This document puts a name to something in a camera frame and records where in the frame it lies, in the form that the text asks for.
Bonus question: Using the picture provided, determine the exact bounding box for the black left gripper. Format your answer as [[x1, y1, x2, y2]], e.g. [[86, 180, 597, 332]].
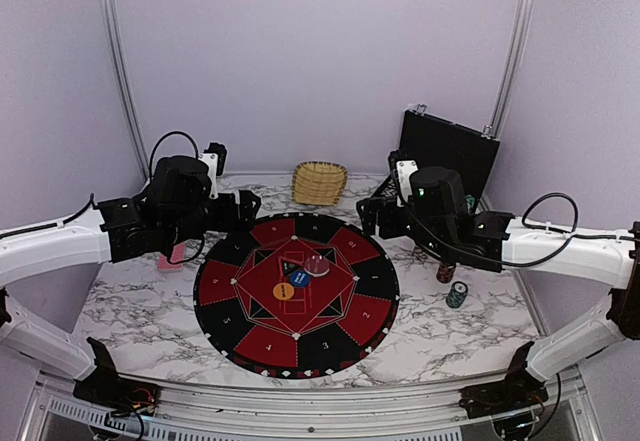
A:
[[162, 190, 260, 248]]

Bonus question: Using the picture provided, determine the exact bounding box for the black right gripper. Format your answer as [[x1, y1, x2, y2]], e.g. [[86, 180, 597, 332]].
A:
[[356, 196, 450, 258]]

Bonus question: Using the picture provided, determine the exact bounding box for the black triangular all-in marker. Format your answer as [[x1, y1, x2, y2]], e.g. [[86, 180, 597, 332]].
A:
[[281, 260, 300, 276]]

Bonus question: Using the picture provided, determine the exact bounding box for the clear round dealer button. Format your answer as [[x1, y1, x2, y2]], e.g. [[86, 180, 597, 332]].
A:
[[304, 255, 331, 277]]

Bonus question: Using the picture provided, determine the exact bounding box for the blue small blind button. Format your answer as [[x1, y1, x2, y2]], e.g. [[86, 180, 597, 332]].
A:
[[288, 269, 311, 288]]

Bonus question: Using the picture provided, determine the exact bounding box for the orange big blind button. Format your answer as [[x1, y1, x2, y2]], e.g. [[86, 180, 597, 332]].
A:
[[272, 282, 295, 301]]

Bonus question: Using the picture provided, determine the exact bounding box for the green blue chip stack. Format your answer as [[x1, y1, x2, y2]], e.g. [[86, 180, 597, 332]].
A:
[[446, 281, 469, 309]]

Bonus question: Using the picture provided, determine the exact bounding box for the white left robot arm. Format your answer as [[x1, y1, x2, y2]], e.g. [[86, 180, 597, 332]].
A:
[[1, 143, 261, 406]]

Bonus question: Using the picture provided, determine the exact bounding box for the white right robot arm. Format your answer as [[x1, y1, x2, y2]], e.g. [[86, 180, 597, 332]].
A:
[[357, 160, 639, 409]]

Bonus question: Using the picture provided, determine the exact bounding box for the red playing card deck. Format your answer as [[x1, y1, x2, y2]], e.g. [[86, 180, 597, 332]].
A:
[[156, 241, 190, 273]]

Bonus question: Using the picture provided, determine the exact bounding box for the woven bamboo tray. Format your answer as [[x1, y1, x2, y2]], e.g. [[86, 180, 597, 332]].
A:
[[292, 161, 348, 206]]

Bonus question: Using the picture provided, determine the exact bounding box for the red black chip stack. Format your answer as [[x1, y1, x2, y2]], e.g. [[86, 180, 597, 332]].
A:
[[436, 262, 456, 284]]

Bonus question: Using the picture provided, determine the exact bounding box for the black poker chip case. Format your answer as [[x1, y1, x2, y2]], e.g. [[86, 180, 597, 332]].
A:
[[373, 110, 500, 214]]

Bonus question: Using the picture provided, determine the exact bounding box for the round red black poker mat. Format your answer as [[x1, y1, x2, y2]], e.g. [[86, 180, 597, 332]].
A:
[[193, 213, 400, 380]]

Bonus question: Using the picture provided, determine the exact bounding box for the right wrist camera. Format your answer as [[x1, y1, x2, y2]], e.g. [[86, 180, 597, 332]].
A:
[[388, 150, 419, 207]]

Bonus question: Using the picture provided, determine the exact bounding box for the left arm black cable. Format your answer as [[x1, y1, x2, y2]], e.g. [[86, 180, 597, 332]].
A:
[[148, 131, 203, 177]]

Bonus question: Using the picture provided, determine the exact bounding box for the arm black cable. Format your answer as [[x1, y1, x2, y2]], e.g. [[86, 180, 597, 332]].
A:
[[148, 131, 203, 177], [499, 192, 636, 267]]

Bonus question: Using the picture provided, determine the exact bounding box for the right aluminium frame post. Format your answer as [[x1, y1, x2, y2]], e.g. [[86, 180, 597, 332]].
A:
[[486, 0, 534, 139]]

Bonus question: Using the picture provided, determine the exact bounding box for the aluminium frame post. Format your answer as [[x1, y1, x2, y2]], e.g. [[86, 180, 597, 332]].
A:
[[100, 0, 149, 180], [486, 0, 534, 139]]

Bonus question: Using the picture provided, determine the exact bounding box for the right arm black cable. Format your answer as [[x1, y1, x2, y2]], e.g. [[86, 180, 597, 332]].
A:
[[499, 192, 636, 267]]

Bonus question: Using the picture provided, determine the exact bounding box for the aluminium front rail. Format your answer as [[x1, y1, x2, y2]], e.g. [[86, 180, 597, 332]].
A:
[[17, 369, 602, 440]]

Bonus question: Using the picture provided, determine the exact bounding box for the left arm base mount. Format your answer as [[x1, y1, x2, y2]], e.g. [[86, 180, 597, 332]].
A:
[[73, 378, 160, 437]]

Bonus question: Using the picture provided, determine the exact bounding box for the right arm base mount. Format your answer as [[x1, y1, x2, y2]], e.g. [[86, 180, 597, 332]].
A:
[[459, 381, 549, 440]]

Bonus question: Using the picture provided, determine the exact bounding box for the left aluminium frame post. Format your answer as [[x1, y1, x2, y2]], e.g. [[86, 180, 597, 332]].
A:
[[100, 0, 149, 180]]

